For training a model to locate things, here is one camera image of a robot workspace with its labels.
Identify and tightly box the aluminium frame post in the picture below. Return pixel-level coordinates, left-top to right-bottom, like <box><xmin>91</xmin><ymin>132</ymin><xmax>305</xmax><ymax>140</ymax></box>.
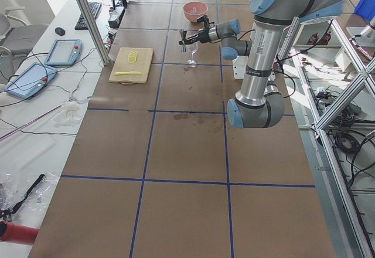
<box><xmin>76</xmin><ymin>0</ymin><xmax>110</xmax><ymax>66</ymax></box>

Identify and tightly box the pink bowl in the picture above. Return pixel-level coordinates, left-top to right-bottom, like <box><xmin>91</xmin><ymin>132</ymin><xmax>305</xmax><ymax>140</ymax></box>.
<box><xmin>183</xmin><ymin>1</ymin><xmax>209</xmax><ymax>23</ymax></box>

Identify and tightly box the steel double jigger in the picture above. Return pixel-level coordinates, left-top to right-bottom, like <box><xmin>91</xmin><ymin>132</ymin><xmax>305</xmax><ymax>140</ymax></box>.
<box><xmin>179</xmin><ymin>29</ymin><xmax>187</xmax><ymax>52</ymax></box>

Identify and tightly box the blue teach pendant far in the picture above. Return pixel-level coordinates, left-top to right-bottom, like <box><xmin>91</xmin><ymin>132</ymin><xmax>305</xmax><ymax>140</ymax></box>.
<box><xmin>45</xmin><ymin>39</ymin><xmax>83</xmax><ymax>67</ymax></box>

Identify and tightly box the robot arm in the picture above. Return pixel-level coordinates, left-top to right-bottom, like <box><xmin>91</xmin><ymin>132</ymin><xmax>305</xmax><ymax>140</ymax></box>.
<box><xmin>179</xmin><ymin>0</ymin><xmax>345</xmax><ymax>128</ymax></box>

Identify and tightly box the bamboo cutting board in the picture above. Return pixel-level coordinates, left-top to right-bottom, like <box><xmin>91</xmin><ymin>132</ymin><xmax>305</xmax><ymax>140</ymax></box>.
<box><xmin>108</xmin><ymin>47</ymin><xmax>154</xmax><ymax>84</ymax></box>

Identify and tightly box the red thermos bottle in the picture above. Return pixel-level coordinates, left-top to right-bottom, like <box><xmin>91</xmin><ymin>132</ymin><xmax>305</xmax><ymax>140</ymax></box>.
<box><xmin>1</xmin><ymin>221</ymin><xmax>39</xmax><ymax>245</ymax></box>

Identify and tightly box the white crumpled cloth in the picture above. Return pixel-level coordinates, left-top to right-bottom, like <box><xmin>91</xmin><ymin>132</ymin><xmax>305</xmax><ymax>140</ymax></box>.
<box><xmin>53</xmin><ymin>101</ymin><xmax>82</xmax><ymax>126</ymax></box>

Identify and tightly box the clear wine glass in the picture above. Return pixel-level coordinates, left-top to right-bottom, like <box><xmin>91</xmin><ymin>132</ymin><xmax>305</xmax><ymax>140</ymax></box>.
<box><xmin>186</xmin><ymin>42</ymin><xmax>199</xmax><ymax>67</ymax></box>

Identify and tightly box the blue storage bin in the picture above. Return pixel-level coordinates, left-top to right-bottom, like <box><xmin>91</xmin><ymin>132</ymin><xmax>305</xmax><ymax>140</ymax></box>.
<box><xmin>354</xmin><ymin>0</ymin><xmax>375</xmax><ymax>20</ymax></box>

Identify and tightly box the black computer mouse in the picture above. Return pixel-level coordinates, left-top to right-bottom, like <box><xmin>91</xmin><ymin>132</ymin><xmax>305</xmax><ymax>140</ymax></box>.
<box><xmin>54</xmin><ymin>27</ymin><xmax>66</xmax><ymax>36</ymax></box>

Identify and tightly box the pile of clear ice cubes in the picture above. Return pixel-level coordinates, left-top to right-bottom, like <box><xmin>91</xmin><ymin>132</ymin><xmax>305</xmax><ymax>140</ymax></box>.
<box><xmin>186</xmin><ymin>6</ymin><xmax>205</xmax><ymax>15</ymax></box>

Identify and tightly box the yellow plastic knife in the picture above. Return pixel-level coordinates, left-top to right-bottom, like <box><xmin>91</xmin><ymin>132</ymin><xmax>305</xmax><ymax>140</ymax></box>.
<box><xmin>114</xmin><ymin>71</ymin><xmax>142</xmax><ymax>76</ymax></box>

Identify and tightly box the black keyboard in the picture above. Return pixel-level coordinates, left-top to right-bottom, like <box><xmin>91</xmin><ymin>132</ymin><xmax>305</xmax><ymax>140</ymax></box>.
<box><xmin>74</xmin><ymin>2</ymin><xmax>103</xmax><ymax>30</ymax></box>

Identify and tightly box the blue teach pendant near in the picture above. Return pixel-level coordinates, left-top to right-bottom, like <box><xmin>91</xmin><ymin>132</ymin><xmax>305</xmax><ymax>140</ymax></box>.
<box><xmin>4</xmin><ymin>63</ymin><xmax>57</xmax><ymax>99</ymax></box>

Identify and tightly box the blue teach pendant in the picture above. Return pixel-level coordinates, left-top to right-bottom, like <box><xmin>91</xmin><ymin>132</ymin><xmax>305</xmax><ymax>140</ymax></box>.
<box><xmin>45</xmin><ymin>39</ymin><xmax>83</xmax><ymax>67</ymax></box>
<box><xmin>4</xmin><ymin>63</ymin><xmax>57</xmax><ymax>99</ymax></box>

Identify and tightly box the grey office chair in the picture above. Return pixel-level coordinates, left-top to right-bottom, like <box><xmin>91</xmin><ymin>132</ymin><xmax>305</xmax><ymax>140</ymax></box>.
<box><xmin>1</xmin><ymin>6</ymin><xmax>49</xmax><ymax>72</ymax></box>

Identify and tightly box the clear plastic bag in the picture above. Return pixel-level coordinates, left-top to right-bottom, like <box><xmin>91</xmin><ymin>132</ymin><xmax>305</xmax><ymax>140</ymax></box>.
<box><xmin>1</xmin><ymin>172</ymin><xmax>60</xmax><ymax>222</ymax></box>

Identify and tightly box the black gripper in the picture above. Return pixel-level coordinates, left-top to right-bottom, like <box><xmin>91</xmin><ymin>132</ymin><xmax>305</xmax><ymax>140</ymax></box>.
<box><xmin>179</xmin><ymin>15</ymin><xmax>213</xmax><ymax>43</ymax></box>

